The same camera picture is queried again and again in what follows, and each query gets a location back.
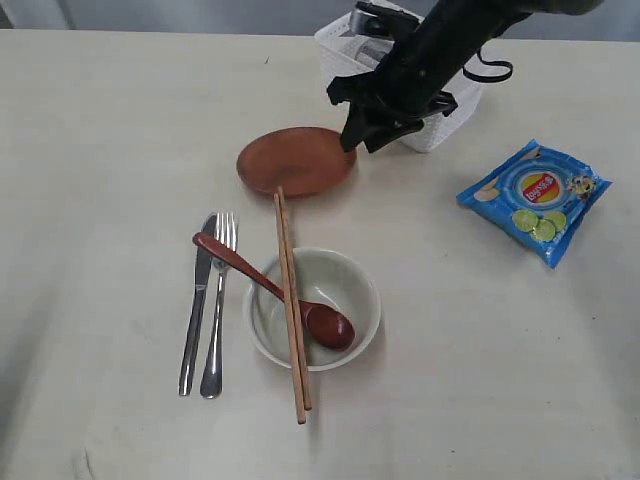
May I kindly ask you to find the blue chips bag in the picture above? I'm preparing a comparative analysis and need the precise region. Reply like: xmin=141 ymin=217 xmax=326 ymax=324
xmin=456 ymin=140 xmax=611 ymax=268

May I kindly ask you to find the white perforated plastic basket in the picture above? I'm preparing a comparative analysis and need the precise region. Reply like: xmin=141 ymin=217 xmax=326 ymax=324
xmin=314 ymin=13 xmax=484 ymax=153

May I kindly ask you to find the silver metal fork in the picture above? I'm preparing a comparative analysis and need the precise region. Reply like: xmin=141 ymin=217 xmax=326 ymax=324
xmin=200 ymin=212 xmax=238 ymax=399

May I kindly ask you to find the brown wooden spoon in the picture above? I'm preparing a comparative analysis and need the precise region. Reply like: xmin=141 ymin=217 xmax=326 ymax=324
xmin=192 ymin=232 xmax=355 ymax=351

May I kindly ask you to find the white ceramic bowl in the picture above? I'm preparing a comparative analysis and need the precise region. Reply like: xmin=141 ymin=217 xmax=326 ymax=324
xmin=243 ymin=247 xmax=382 ymax=372

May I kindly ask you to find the brown round plate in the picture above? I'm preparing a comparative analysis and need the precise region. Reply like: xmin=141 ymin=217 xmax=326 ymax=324
xmin=236 ymin=127 xmax=357 ymax=198

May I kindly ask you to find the black cable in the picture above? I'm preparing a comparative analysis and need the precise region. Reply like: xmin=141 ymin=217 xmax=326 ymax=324
xmin=462 ymin=42 xmax=514 ymax=85

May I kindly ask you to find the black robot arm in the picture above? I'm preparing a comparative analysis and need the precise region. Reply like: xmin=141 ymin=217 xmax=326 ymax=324
xmin=327 ymin=0 xmax=599 ymax=153

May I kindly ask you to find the shiny metal cup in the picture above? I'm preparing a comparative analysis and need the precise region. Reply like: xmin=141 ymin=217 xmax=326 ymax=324
xmin=354 ymin=39 xmax=393 ymax=70

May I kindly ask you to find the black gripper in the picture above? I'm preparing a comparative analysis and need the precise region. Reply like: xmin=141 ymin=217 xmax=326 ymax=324
xmin=327 ymin=0 xmax=500 ymax=153

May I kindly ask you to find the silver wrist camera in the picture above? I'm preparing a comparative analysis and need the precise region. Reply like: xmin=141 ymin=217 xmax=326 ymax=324
xmin=349 ymin=1 xmax=420 ymax=41

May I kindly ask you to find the brown wooden chopstick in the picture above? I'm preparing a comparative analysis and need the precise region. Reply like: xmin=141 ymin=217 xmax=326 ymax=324
xmin=274 ymin=186 xmax=312 ymax=424
xmin=273 ymin=193 xmax=306 ymax=425

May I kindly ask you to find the silver metal knife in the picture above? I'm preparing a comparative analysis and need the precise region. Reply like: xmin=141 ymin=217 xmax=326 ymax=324
xmin=178 ymin=213 xmax=218 ymax=398

